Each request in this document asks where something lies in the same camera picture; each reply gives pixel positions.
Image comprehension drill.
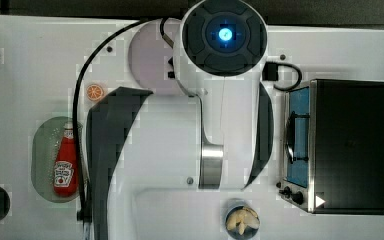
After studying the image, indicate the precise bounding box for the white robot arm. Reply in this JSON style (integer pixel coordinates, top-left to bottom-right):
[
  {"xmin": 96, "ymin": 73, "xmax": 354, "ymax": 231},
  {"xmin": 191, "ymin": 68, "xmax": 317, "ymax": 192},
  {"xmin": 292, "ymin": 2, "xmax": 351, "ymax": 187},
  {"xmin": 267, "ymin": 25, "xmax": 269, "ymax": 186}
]
[{"xmin": 86, "ymin": 0, "xmax": 274, "ymax": 240}]

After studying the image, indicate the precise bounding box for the blue bowl with chips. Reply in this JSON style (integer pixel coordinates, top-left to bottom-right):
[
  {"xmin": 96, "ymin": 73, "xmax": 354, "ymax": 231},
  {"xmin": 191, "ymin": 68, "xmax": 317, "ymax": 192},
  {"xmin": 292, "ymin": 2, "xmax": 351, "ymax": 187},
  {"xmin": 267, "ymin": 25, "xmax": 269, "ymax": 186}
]
[{"xmin": 224, "ymin": 199, "xmax": 260, "ymax": 240}]

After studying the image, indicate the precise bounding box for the lilac round plate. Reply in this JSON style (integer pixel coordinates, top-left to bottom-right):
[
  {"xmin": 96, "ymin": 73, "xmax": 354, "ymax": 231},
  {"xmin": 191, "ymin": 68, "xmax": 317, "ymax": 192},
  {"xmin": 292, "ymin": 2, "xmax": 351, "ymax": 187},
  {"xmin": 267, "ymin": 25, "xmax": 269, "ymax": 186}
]
[{"xmin": 128, "ymin": 19, "xmax": 183, "ymax": 95}]

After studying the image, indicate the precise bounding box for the orange slice toy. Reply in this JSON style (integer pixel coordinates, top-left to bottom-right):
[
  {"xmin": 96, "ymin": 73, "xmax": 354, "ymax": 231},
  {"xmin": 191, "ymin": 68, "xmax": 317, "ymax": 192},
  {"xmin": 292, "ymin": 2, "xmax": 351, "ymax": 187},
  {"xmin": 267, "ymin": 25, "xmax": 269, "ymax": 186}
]
[{"xmin": 86, "ymin": 84, "xmax": 105, "ymax": 102}]

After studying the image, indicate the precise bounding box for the black toaster oven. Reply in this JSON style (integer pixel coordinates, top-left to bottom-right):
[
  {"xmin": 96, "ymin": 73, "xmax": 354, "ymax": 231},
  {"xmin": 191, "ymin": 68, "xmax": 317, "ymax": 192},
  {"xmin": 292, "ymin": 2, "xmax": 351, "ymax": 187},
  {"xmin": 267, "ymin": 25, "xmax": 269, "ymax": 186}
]
[{"xmin": 277, "ymin": 79, "xmax": 384, "ymax": 215}]

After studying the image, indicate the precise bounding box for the red plush ketchup bottle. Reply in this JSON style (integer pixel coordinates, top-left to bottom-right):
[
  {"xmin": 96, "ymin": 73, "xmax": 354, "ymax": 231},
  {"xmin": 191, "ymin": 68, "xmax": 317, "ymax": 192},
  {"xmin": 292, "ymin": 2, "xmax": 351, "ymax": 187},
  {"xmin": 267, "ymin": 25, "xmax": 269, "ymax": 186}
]
[{"xmin": 53, "ymin": 121, "xmax": 78, "ymax": 197}]

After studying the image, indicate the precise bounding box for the green oval strainer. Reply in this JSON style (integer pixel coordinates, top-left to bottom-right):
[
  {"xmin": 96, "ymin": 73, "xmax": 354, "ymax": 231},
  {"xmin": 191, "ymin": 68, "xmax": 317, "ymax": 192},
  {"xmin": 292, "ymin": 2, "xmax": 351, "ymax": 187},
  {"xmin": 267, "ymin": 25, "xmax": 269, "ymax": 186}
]
[{"xmin": 31, "ymin": 117, "xmax": 78, "ymax": 203}]

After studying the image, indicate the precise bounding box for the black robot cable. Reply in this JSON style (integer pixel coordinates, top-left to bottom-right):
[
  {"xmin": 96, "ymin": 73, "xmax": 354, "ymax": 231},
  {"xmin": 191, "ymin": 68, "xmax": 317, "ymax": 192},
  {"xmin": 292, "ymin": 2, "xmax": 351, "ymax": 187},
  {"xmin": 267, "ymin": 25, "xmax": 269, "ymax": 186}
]
[{"xmin": 72, "ymin": 18, "xmax": 154, "ymax": 222}]

